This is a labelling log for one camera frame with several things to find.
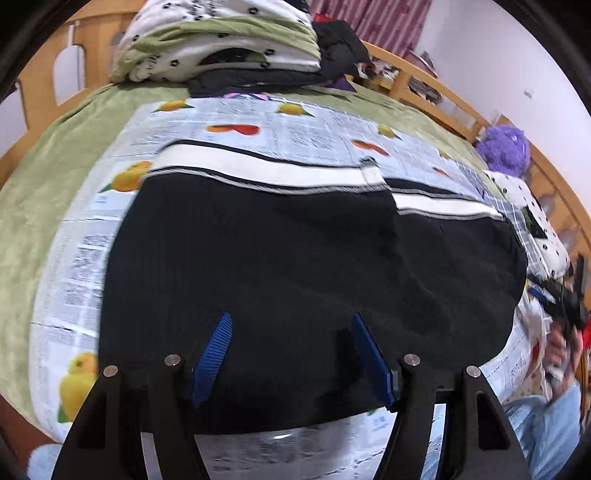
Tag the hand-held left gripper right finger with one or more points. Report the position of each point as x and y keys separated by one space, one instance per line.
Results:
x=369 y=355

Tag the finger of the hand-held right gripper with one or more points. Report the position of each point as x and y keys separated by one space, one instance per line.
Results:
x=542 y=296

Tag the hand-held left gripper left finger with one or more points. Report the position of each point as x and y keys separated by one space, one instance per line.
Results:
x=212 y=355

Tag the black pants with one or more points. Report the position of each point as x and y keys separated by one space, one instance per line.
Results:
x=300 y=254

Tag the person's right hand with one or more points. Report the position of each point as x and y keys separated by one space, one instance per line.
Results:
x=556 y=350

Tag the white floral pillow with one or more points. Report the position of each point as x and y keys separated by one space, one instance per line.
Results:
x=526 y=194

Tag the grey checked cloth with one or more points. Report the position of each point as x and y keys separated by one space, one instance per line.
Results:
x=475 y=177

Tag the purple plush toy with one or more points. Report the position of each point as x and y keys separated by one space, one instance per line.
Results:
x=503 y=147

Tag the fruit-print plastic sheet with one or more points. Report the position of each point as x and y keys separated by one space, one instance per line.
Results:
x=83 y=258

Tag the green blanket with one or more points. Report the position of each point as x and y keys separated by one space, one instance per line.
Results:
x=27 y=207

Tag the pile of papers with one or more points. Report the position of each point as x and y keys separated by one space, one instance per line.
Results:
x=421 y=60

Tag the purple cloth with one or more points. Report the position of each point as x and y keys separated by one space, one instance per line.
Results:
x=344 y=84

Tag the black jacket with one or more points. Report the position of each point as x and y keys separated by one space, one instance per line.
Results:
x=341 y=46

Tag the maroon striped curtain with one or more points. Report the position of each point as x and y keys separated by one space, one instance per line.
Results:
x=392 y=23

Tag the folded white green floral quilt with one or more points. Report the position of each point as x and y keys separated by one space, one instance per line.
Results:
x=207 y=41

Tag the wooden bed frame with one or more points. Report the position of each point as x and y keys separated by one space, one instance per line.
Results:
x=401 y=78

